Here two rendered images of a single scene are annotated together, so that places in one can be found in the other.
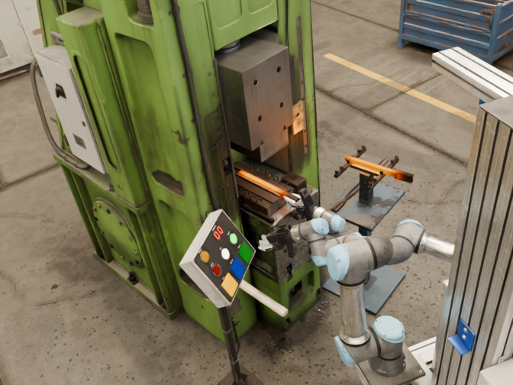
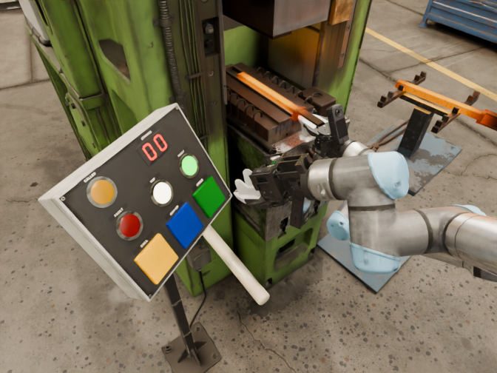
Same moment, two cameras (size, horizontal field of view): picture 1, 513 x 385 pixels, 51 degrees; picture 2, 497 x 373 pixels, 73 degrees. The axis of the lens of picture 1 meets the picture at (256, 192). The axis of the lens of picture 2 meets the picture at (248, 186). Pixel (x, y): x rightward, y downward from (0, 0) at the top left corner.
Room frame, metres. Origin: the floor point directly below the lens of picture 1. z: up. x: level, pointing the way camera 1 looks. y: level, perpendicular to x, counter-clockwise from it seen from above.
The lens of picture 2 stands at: (1.23, -0.05, 1.61)
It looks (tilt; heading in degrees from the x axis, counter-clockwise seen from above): 45 degrees down; 5
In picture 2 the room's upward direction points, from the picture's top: straight up
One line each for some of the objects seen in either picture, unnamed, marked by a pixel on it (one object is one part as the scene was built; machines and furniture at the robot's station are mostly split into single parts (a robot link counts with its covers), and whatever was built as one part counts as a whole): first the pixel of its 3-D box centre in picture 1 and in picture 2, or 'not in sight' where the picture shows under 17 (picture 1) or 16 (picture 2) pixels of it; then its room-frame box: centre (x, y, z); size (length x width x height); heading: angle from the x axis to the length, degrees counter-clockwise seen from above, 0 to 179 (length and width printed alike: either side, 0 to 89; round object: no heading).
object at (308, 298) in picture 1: (269, 271); (258, 216); (2.38, -0.01, 0.23); 0.55 x 0.37 x 0.47; 41
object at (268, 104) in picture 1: (243, 84); not in sight; (2.37, -0.01, 1.56); 0.42 x 0.39 x 0.40; 41
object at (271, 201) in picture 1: (252, 187); (253, 98); (2.34, 0.02, 0.96); 0.42 x 0.20 x 0.09; 41
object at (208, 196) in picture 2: (244, 253); (208, 197); (1.79, 0.09, 1.01); 0.07 x 0.05 x 0.07; 156
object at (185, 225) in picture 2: (237, 268); (184, 225); (1.70, 0.13, 1.01); 0.07 x 0.05 x 0.07; 156
